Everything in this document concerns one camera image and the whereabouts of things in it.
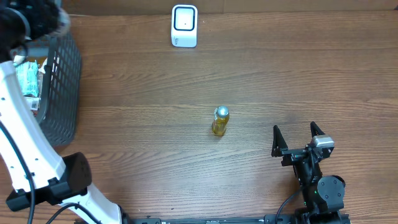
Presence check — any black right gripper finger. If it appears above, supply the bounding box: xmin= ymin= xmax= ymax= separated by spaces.
xmin=310 ymin=121 xmax=325 ymax=137
xmin=271 ymin=125 xmax=288 ymax=157

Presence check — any yellow liquid bottle silver cap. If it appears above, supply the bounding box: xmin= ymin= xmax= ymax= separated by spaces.
xmin=212 ymin=106 xmax=229 ymax=136

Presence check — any beige PanTree snack pouch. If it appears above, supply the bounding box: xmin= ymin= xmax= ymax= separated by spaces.
xmin=25 ymin=57 xmax=47 ymax=111

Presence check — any teal snack bar wrapper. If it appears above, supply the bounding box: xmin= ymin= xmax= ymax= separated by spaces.
xmin=16 ymin=62 xmax=39 ymax=97

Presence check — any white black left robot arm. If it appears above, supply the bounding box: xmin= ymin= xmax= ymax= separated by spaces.
xmin=1 ymin=1 xmax=127 ymax=223

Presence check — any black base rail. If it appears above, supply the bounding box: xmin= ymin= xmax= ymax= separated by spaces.
xmin=123 ymin=215 xmax=299 ymax=224

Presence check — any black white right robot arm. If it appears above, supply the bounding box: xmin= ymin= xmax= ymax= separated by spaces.
xmin=266 ymin=121 xmax=351 ymax=223

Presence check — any grey plastic mesh basket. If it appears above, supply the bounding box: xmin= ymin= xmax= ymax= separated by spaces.
xmin=27 ymin=34 xmax=82 ymax=146

